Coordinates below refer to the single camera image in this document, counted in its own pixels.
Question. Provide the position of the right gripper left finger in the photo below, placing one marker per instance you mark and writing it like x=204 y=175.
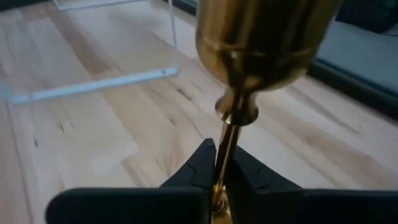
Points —
x=130 y=205

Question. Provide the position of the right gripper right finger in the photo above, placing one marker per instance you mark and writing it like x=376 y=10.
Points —
x=295 y=207

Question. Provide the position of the brass candlestick holder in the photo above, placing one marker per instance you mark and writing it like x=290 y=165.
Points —
x=258 y=46

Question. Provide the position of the white perforated metal riser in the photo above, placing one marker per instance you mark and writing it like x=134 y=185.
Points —
x=93 y=84

